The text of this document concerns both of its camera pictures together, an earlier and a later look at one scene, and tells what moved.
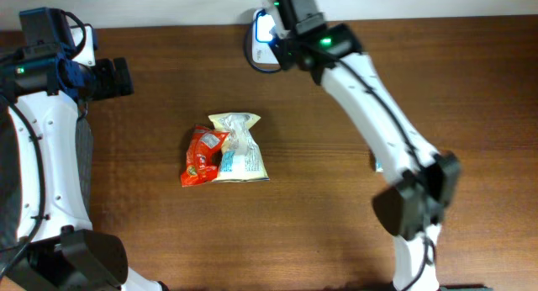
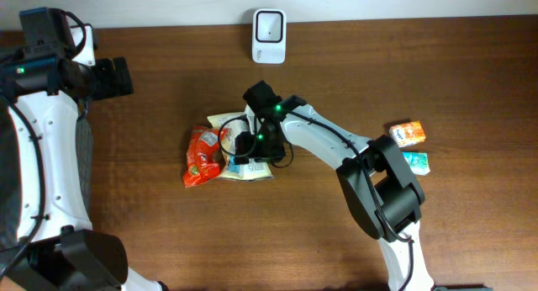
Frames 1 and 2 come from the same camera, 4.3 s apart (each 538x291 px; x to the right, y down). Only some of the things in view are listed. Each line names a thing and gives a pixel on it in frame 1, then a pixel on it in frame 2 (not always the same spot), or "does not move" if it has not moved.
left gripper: [113, 87] does not move
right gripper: [282, 60] -> [276, 156]
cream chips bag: [240, 157] does not move
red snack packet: [203, 156] does not move
